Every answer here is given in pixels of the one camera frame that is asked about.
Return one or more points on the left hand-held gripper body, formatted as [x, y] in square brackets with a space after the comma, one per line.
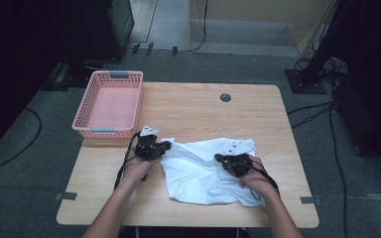
[149, 147]

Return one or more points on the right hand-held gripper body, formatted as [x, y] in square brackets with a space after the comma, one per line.
[238, 164]

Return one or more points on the white t-shirt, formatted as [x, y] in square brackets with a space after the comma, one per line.
[195, 172]

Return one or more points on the pink plastic basket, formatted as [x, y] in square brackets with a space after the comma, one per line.
[112, 105]

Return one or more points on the person's right hand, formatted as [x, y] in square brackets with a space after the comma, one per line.
[256, 180]

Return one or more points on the person's left hand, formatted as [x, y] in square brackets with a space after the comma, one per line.
[137, 170]

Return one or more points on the grey table grommet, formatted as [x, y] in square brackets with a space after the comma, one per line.
[225, 97]

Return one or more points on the grey tape strip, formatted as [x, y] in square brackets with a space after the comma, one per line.
[66, 196]
[311, 200]

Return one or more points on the black stand base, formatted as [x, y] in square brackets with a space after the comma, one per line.
[66, 79]

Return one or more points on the black metal stand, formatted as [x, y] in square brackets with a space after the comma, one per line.
[314, 72]

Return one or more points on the black cabinet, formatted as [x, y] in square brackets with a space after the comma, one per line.
[89, 26]

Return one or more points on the dark equipment box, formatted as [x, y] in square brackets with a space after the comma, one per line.
[370, 125]

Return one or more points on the beige wooden panel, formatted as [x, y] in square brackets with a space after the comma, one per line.
[254, 10]

